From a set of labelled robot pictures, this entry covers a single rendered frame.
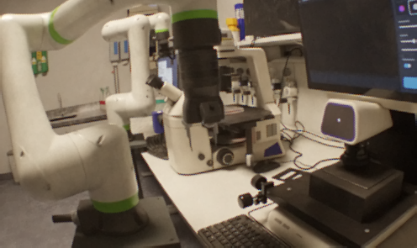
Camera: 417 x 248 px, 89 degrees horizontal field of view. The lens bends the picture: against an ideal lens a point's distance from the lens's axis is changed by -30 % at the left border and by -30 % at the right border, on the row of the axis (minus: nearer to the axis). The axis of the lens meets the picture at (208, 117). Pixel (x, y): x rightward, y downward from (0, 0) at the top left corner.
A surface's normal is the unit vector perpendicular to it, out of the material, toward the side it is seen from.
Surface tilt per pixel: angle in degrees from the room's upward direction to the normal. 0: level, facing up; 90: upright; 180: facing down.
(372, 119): 81
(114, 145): 87
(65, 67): 90
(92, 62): 90
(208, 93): 99
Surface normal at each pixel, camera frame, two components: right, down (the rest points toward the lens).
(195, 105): 0.26, 0.10
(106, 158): 0.77, -0.01
